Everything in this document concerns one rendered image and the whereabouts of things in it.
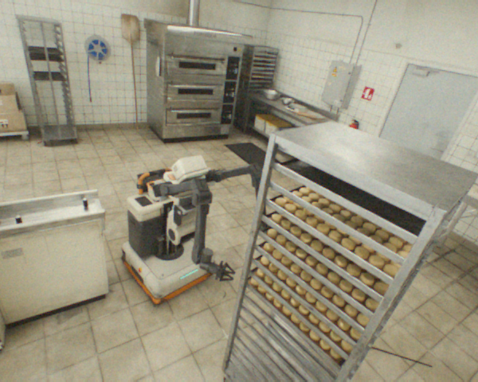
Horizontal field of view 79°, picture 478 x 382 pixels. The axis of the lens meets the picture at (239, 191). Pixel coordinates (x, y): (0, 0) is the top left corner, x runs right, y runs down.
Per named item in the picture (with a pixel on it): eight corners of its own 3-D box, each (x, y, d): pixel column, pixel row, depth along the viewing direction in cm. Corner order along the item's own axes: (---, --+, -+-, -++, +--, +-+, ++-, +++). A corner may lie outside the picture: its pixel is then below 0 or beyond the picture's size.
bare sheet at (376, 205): (274, 167, 124) (275, 164, 123) (324, 151, 150) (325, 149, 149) (421, 246, 89) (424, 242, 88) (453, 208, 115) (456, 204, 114)
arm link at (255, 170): (260, 159, 192) (251, 164, 186) (268, 177, 195) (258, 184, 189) (220, 169, 226) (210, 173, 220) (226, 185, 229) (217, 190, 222)
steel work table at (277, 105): (240, 133, 673) (248, 89, 624) (265, 130, 710) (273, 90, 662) (295, 169, 541) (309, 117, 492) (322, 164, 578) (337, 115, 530)
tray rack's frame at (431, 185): (218, 377, 203) (268, 133, 114) (266, 335, 236) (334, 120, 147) (290, 469, 165) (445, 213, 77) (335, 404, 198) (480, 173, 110)
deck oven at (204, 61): (165, 149, 531) (167, 24, 432) (145, 126, 614) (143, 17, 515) (237, 142, 613) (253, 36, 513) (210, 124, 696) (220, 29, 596)
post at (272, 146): (221, 369, 200) (270, 132, 115) (225, 366, 201) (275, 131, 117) (224, 372, 198) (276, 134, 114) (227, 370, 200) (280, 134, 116)
